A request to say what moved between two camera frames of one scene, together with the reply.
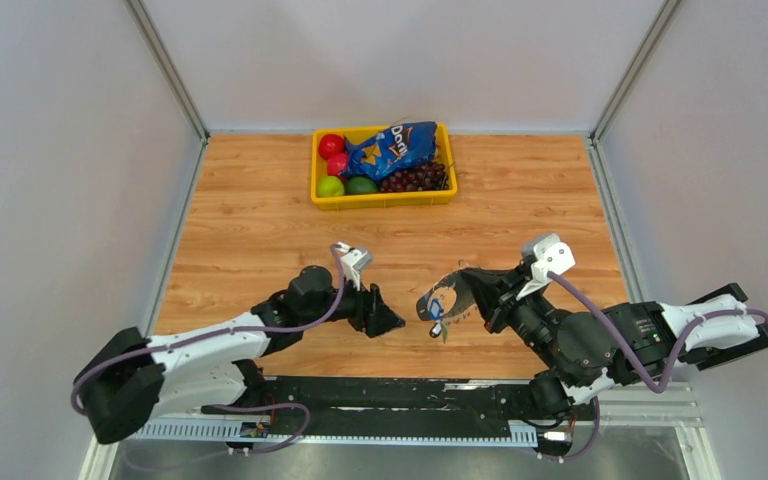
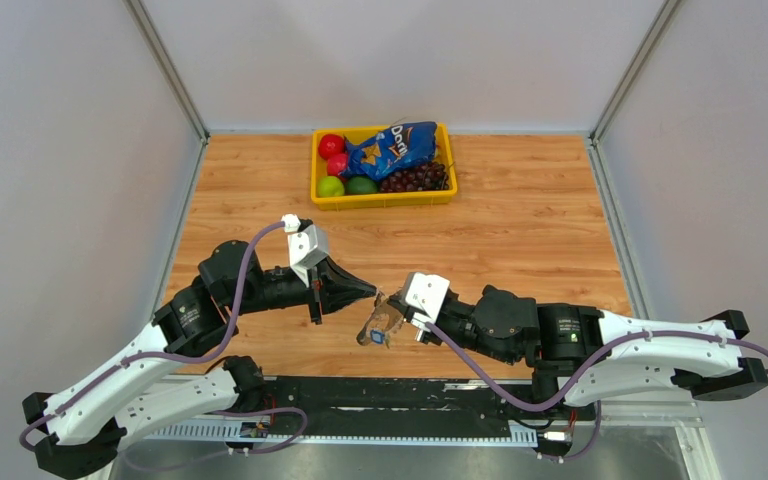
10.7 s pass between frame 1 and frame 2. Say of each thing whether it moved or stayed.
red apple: stayed
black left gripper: moved
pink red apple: stayed
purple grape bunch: stayed
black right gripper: moved
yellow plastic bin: stayed
